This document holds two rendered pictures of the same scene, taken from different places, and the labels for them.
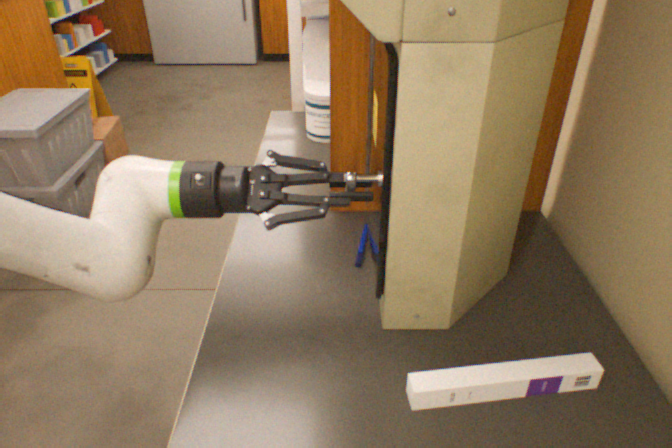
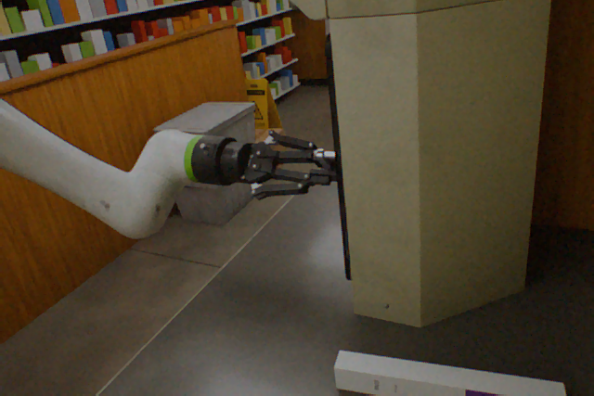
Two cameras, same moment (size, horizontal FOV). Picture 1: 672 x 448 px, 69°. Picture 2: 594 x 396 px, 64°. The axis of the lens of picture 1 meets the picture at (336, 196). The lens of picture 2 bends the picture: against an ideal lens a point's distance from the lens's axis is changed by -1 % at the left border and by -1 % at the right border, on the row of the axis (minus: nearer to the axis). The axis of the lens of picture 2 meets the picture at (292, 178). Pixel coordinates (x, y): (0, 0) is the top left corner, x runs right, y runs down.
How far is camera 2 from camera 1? 0.33 m
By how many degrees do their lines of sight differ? 27
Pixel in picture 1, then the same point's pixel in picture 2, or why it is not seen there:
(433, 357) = (388, 349)
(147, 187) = (171, 152)
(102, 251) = (121, 194)
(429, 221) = (381, 201)
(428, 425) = not seen: outside the picture
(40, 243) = (80, 180)
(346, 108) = not seen: hidden behind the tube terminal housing
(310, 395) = (256, 351)
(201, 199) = (205, 165)
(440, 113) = (375, 87)
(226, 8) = not seen: hidden behind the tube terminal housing
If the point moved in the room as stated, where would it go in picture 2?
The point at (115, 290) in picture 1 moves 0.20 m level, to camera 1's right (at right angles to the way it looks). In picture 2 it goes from (127, 226) to (221, 243)
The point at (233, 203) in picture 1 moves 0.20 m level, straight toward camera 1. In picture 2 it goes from (230, 172) to (184, 230)
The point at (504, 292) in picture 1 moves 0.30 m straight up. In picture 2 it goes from (510, 307) to (523, 130)
